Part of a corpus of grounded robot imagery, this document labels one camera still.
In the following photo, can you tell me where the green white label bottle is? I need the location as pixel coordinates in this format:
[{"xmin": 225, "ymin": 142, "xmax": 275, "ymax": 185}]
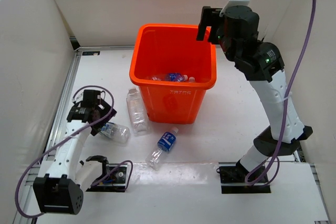
[{"xmin": 99, "ymin": 122, "xmax": 130, "ymax": 144}]

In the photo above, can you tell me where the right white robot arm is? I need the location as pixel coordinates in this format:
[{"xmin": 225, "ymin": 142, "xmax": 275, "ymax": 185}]
[{"xmin": 196, "ymin": 0, "xmax": 313, "ymax": 184}]

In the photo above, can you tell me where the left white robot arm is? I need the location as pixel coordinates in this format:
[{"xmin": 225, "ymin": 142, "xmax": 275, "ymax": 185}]
[{"xmin": 33, "ymin": 89, "xmax": 117, "ymax": 215}]

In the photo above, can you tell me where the orange plastic bin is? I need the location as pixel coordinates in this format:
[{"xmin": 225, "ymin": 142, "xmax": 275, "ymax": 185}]
[{"xmin": 129, "ymin": 24, "xmax": 217, "ymax": 124}]

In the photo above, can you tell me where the blue bottle inside bin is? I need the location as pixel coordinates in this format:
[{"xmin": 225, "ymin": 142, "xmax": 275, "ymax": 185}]
[{"xmin": 164, "ymin": 73, "xmax": 188, "ymax": 82}]

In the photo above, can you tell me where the clear apple juice bottle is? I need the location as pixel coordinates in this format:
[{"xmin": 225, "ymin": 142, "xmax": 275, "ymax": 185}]
[{"xmin": 126, "ymin": 88, "xmax": 149, "ymax": 135}]

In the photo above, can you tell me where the dark blue label bottle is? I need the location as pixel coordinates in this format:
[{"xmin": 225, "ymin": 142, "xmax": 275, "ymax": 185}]
[{"xmin": 145, "ymin": 127, "xmax": 179, "ymax": 170}]

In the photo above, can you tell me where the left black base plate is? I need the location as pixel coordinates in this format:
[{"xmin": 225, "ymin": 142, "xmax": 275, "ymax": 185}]
[{"xmin": 86, "ymin": 163, "xmax": 131, "ymax": 193}]

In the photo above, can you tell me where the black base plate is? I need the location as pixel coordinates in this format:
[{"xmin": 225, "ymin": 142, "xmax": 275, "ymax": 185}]
[
  {"xmin": 86, "ymin": 163, "xmax": 131, "ymax": 193},
  {"xmin": 216, "ymin": 162, "xmax": 271, "ymax": 195}
]

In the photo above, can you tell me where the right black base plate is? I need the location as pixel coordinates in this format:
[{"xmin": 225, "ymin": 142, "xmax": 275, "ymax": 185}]
[{"xmin": 216, "ymin": 162, "xmax": 271, "ymax": 195}]

